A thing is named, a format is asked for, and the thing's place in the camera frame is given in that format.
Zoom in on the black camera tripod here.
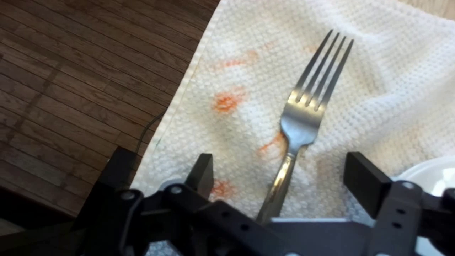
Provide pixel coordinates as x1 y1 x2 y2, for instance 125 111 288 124
69 145 143 239

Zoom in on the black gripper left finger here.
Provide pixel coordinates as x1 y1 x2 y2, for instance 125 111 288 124
118 153 304 256

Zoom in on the silver metal fork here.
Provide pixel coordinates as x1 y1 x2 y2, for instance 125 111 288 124
254 29 355 225

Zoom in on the white ceramic plate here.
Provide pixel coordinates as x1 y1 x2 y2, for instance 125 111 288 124
395 155 455 256

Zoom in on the stained white cloth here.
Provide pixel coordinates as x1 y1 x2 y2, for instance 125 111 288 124
129 0 455 256

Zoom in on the thin black floor cable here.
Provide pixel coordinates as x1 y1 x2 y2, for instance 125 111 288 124
135 117 163 155

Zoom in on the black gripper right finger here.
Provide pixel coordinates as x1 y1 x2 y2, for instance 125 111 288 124
342 151 455 256

